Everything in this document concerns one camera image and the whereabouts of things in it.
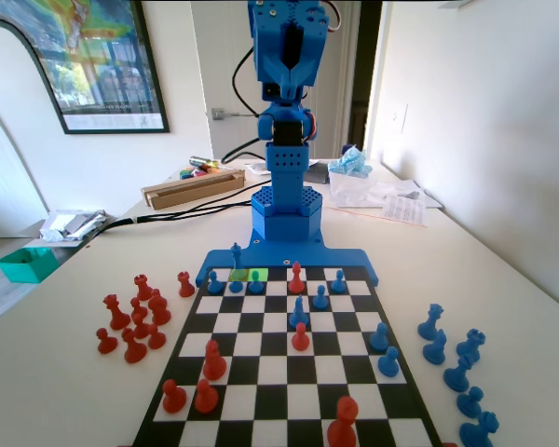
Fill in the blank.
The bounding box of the silver door handle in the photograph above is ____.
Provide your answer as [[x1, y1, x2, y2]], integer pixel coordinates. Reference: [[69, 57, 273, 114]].
[[211, 107, 262, 122]]

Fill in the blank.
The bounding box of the pile of papers and foil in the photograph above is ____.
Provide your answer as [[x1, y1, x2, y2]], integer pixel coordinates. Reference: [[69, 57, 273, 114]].
[[38, 209, 118, 243]]

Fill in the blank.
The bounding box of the red white black servo wire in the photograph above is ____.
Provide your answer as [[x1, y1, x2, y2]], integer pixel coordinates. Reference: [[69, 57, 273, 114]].
[[324, 0, 345, 34]]

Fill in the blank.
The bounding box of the blue king chess piece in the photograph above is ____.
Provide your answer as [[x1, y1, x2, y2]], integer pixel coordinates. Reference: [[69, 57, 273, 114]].
[[229, 241, 244, 280]]

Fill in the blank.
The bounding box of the printed paper sheet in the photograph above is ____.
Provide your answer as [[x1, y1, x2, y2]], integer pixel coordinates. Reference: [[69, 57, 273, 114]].
[[380, 194, 430, 228]]

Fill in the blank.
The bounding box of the white paper sheet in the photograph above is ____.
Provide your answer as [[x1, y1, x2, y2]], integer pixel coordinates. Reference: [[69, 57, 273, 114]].
[[243, 161, 274, 178]]

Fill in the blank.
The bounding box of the red piece back row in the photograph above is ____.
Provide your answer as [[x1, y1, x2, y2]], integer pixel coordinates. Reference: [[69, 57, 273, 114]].
[[288, 261, 307, 294]]

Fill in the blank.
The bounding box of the black framed map poster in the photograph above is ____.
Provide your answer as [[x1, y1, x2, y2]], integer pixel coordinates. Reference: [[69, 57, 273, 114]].
[[0, 0, 171, 136]]

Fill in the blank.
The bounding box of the coloured marker set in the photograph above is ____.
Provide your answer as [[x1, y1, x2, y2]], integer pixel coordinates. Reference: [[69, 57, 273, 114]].
[[179, 163, 234, 182]]

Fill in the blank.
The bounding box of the red chess queen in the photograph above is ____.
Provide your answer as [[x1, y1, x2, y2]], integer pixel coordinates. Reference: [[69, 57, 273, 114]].
[[102, 293, 131, 332]]

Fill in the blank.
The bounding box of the dark grey pad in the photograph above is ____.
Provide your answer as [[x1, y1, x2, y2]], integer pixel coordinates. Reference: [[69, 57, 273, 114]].
[[302, 162, 333, 185]]

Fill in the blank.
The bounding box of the long cardboard box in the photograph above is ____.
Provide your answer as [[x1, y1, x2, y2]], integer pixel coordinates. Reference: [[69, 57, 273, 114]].
[[141, 168, 247, 210]]

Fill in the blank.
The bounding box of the blue arm base plate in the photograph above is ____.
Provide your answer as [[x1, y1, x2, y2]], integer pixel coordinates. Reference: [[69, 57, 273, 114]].
[[195, 232, 381, 288]]

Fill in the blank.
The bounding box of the large red piece front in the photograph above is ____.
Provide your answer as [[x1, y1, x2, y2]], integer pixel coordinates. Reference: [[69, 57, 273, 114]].
[[326, 395, 359, 447]]

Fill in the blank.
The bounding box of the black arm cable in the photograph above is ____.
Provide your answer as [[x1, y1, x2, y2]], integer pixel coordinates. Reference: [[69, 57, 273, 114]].
[[231, 45, 263, 117]]

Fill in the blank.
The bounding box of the black cable bundle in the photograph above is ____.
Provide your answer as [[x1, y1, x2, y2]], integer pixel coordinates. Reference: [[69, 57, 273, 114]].
[[80, 183, 263, 244]]

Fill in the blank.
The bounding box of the clear plastic bag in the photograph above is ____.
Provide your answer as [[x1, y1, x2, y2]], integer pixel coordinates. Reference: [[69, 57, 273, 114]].
[[328, 170, 423, 209]]

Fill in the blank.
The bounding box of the black white chessboard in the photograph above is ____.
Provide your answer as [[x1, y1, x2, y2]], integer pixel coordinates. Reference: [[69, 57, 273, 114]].
[[130, 264, 444, 447]]

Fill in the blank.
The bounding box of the red chess bishop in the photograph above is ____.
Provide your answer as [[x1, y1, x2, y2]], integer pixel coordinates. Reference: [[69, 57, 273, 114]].
[[202, 339, 227, 382]]

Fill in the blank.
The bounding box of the white arched panel black edge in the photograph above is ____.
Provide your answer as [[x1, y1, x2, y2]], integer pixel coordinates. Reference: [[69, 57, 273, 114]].
[[0, 18, 67, 239]]

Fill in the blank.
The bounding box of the blue bishop chess piece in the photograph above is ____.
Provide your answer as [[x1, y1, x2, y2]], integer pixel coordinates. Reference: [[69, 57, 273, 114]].
[[288, 294, 311, 331], [443, 353, 475, 392]]

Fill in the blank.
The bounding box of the green plastic bin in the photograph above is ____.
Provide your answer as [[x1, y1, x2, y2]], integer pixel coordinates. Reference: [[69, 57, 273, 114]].
[[0, 246, 60, 284]]

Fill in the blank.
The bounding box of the blue white fabric bundle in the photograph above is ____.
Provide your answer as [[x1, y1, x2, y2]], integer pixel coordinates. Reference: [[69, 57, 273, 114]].
[[327, 144, 375, 181]]

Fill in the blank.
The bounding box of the white door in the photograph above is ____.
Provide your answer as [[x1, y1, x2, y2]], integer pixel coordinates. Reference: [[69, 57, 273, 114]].
[[190, 0, 358, 162]]

